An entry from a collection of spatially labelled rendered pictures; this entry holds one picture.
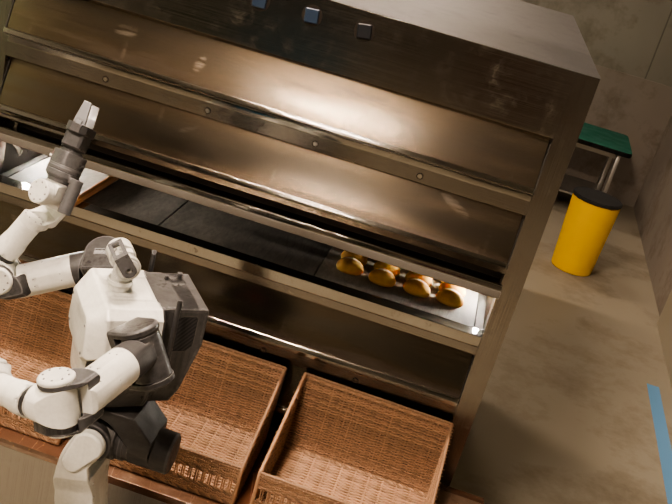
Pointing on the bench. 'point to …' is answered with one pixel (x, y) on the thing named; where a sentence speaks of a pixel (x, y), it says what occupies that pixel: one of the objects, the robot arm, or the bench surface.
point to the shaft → (95, 189)
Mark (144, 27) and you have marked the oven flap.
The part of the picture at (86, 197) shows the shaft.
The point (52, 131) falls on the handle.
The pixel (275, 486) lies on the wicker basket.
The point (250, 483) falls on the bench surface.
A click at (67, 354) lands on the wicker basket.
